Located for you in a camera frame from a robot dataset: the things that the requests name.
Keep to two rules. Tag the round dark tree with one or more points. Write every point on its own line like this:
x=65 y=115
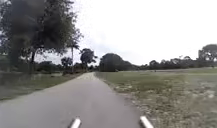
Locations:
x=111 y=62

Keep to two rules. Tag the grey paved path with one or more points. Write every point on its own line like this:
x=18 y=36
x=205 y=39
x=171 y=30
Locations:
x=86 y=100

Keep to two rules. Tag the robot's own part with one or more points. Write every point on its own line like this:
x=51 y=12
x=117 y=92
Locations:
x=146 y=122
x=75 y=123

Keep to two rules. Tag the grass field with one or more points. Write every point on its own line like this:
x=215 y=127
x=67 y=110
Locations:
x=176 y=93

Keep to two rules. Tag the row of distant trees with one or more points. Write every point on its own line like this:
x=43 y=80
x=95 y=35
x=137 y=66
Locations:
x=182 y=62

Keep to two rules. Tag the grass verge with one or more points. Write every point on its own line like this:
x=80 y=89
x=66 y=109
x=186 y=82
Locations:
x=26 y=83

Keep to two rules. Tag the large dark tree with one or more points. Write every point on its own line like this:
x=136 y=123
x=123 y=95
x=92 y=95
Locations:
x=32 y=26

